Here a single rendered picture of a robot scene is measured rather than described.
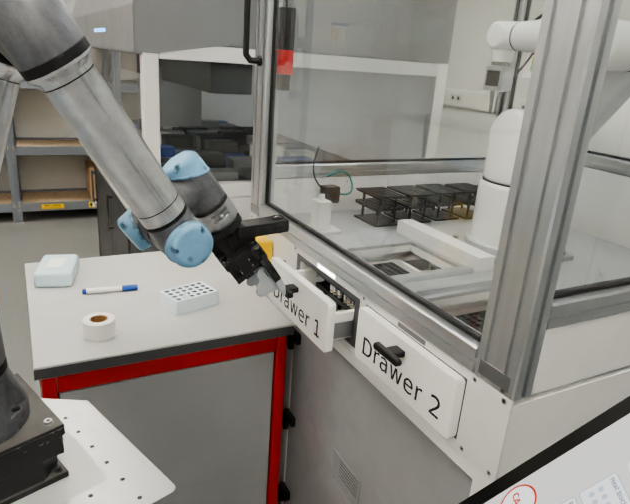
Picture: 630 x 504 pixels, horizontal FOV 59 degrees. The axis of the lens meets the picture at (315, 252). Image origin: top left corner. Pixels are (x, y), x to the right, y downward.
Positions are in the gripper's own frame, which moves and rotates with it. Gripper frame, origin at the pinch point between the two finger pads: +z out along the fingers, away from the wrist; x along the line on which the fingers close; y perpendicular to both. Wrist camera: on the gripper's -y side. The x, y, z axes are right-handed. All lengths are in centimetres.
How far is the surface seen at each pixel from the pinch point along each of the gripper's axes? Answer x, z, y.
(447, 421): 45.2, 10.9, -3.8
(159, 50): -80, -41, -21
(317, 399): -1.5, 34.2, 8.7
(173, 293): -29.1, 0.5, 19.9
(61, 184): -426, 50, 55
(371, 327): 21.9, 6.4, -7.0
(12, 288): -241, 42, 100
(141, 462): 25.4, -7.1, 37.5
